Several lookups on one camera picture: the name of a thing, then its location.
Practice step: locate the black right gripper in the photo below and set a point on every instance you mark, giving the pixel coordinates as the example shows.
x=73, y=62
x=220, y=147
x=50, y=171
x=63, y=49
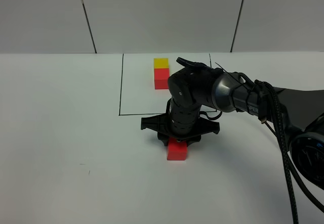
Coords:
x=184, y=124

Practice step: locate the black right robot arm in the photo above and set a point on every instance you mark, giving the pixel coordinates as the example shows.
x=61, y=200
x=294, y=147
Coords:
x=300, y=113

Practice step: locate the template red cube block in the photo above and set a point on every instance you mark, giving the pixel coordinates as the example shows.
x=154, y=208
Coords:
x=161, y=76

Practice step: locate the template yellow cube block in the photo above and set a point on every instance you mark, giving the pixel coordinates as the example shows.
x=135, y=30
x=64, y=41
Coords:
x=161, y=63

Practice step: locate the black cable tie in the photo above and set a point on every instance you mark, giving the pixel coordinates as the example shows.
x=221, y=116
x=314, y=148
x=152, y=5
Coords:
x=230, y=75

